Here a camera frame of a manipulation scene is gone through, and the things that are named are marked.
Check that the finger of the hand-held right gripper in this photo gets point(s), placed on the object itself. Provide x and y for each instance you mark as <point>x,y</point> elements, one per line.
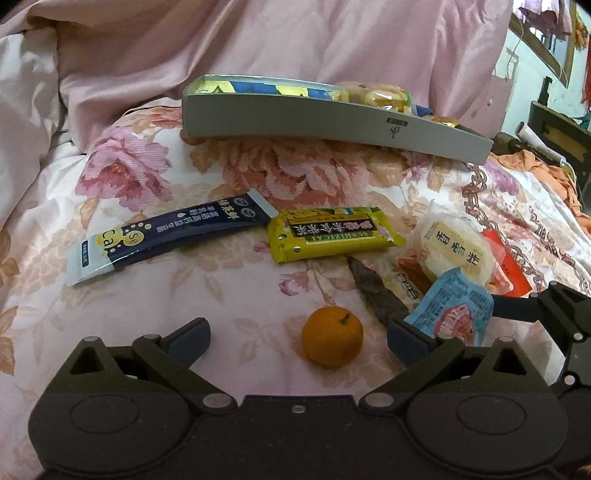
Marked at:
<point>515,308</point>

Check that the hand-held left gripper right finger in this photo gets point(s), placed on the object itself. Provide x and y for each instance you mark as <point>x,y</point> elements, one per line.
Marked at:
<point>406,344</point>

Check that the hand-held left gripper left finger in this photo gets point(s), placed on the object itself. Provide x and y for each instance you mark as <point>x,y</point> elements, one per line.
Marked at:
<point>194,340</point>

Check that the light blue snack packet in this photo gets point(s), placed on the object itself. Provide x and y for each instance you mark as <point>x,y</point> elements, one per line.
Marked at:
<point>455,309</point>

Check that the tangerine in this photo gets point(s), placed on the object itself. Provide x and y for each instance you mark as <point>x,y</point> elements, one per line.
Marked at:
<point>332,337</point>

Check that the dark blue sachet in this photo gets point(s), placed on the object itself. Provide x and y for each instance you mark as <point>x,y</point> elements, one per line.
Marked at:
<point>161,226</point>

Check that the grey cardboard box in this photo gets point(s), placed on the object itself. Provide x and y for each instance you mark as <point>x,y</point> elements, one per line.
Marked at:
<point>323,121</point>

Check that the red snack packet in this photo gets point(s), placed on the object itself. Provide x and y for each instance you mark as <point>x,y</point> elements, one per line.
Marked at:
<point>508,267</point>

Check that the floral blanket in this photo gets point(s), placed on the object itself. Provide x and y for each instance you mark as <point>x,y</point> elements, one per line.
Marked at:
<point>231,295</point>

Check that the orange snack packet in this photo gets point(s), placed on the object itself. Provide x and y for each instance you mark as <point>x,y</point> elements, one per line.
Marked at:
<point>410,282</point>

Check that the brown dried snack strip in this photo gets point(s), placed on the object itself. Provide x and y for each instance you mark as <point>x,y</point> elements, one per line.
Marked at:
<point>374,290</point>

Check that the white round cake packet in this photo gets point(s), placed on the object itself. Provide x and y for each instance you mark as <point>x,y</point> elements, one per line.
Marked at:
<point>455,251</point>

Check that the orange cloth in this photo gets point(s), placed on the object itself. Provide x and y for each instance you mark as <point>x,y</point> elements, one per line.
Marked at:
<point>545,177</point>

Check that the rolled paper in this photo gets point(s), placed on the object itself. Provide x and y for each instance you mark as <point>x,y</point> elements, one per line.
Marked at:
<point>538,141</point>

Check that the dark wooden furniture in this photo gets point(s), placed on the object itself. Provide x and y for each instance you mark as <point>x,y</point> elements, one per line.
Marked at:
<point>561,134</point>

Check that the gold wrapped candy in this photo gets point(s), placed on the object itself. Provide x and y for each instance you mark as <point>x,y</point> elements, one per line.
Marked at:
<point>445,121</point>

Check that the clear pastry packet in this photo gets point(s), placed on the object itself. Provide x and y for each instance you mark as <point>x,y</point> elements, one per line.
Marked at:
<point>376,96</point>

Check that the yellow blue snack packet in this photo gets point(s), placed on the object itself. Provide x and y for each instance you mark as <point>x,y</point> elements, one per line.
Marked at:
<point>258,86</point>

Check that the pink duvet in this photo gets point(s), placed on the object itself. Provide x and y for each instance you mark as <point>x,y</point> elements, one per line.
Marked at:
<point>27,101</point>

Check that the purple window curtain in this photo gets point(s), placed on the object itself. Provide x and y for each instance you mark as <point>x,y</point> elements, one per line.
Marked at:
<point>547,16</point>

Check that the pink curtain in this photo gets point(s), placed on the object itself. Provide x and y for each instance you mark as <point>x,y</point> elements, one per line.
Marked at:
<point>277,41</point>

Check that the pink wall panel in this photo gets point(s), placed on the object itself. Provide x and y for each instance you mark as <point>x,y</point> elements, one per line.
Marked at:
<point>498,104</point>

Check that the wooden window frame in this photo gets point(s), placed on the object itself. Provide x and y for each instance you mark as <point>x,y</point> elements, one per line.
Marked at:
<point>545,46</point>

